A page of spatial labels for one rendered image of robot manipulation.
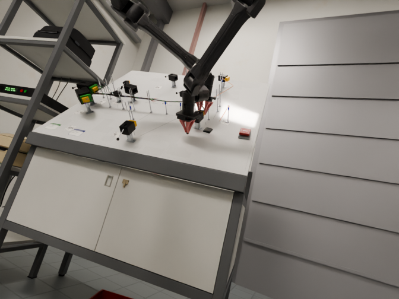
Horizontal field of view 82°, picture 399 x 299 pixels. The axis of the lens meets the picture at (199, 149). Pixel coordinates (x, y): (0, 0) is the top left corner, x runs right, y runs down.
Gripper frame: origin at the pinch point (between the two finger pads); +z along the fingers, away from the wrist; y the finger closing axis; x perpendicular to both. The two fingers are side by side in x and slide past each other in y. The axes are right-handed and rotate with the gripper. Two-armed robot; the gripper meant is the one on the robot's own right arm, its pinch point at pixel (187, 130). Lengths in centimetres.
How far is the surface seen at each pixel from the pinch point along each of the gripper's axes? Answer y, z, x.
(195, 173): -15.3, 9.0, 18.2
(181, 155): -4.9, 6.6, 12.4
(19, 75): 254, 17, -51
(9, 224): 66, 47, 60
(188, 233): -20.7, 29.7, 31.3
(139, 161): 11.2, 10.0, 22.9
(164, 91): 45, -3, -43
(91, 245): 18, 43, 50
